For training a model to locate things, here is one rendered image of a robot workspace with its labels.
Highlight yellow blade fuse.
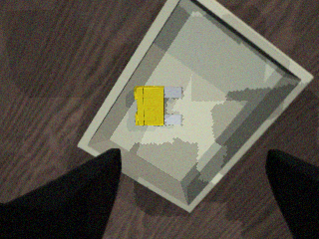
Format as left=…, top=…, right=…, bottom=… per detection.
left=134, top=86, right=181, bottom=125

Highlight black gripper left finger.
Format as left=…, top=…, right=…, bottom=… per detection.
left=0, top=148, right=122, bottom=239

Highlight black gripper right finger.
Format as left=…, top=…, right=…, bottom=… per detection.
left=265, top=149, right=319, bottom=239

